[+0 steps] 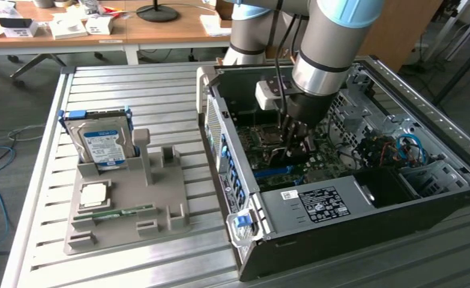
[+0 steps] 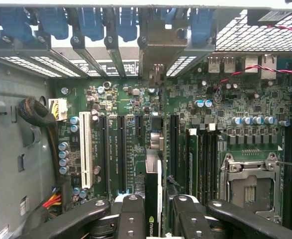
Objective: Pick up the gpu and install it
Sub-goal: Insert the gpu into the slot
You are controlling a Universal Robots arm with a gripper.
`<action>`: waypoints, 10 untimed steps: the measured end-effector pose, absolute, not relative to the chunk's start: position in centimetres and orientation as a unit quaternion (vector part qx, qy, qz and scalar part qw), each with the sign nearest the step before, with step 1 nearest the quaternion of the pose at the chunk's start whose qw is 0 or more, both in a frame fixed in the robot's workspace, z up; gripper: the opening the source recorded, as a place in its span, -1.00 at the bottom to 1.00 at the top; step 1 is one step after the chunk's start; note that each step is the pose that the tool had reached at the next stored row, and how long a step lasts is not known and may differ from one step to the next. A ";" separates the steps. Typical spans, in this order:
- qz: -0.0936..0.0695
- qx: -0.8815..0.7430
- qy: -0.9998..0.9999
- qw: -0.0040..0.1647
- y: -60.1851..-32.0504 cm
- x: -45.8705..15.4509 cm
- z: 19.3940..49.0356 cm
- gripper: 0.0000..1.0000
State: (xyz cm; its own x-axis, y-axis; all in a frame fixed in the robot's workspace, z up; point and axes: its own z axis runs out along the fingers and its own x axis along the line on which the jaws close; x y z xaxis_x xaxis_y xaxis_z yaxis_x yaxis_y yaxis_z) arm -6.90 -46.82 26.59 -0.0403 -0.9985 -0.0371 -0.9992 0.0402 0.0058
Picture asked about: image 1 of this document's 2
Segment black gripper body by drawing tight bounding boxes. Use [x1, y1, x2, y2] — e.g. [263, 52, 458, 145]
[284, 91, 338, 127]

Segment CPU socket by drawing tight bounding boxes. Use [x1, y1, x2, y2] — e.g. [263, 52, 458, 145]
[256, 124, 289, 148]

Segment green motherboard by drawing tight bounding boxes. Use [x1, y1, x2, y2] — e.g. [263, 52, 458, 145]
[233, 107, 363, 193]

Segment blue expansion slot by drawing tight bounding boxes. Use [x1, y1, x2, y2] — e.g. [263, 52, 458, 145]
[252, 165, 295, 178]

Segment black plastic shroud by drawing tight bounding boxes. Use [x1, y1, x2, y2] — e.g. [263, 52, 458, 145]
[352, 168, 423, 209]

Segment grey power supply unit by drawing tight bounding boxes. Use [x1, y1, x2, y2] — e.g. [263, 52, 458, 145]
[257, 175, 378, 236]

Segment blue case latch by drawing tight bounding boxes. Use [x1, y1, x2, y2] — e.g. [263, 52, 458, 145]
[232, 211, 252, 229]

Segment grey disk bay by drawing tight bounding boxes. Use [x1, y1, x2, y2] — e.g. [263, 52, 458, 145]
[398, 160, 470, 199]

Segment white booklet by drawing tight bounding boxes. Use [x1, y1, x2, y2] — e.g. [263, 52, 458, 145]
[199, 14, 232, 37]

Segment open black PC case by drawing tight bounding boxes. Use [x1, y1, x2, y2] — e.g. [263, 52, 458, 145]
[195, 55, 470, 283]

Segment grey parts rack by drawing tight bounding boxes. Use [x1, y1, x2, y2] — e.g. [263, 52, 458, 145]
[64, 127, 191, 256]

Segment wooden desk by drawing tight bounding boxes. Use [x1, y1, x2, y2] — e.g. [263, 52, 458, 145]
[0, 0, 346, 65]

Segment black lamp base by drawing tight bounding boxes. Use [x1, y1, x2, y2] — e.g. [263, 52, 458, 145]
[135, 0, 180, 23]

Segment green RAM stick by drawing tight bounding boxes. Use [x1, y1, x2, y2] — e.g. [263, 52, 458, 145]
[73, 205, 155, 223]

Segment silver CPU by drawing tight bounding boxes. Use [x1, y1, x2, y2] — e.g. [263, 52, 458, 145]
[78, 183, 108, 208]

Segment small white box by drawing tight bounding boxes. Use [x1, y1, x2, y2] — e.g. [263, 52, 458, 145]
[84, 16, 115, 36]

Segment white box round insert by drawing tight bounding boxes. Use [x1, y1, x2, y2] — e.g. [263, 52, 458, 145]
[49, 17, 88, 40]

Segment white box black lid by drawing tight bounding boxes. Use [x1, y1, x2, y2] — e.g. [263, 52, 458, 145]
[0, 17, 38, 38]

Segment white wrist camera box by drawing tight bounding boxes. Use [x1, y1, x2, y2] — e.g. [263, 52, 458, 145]
[253, 76, 295, 110]

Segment black camera cable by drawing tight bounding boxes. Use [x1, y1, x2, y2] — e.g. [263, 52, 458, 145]
[273, 0, 304, 115]

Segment red orange wires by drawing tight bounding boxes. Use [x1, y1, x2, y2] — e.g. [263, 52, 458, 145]
[380, 142, 406, 164]

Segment blue wire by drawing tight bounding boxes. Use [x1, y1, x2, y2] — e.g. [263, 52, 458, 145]
[394, 134, 428, 167]

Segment hard disk with blue bracket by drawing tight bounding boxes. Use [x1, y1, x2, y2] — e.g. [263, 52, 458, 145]
[57, 105, 135, 172]

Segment white floor cable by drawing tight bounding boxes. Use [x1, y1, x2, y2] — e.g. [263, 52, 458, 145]
[0, 124, 45, 142]

